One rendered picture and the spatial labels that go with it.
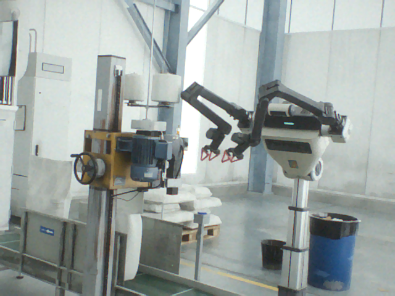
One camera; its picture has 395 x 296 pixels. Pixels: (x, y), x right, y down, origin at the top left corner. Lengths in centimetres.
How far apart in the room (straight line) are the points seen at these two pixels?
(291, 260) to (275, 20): 903
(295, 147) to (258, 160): 869
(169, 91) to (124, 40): 574
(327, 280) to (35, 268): 261
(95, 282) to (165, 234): 79
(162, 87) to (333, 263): 273
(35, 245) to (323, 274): 260
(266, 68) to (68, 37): 535
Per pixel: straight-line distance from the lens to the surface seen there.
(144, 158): 282
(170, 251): 366
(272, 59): 1185
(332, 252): 501
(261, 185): 1181
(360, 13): 1150
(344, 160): 1123
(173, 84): 294
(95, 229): 301
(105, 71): 296
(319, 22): 1181
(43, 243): 379
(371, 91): 1111
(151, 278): 358
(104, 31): 835
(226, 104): 313
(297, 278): 342
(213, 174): 1070
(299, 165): 325
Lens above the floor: 141
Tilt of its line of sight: 3 degrees down
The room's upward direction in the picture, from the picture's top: 4 degrees clockwise
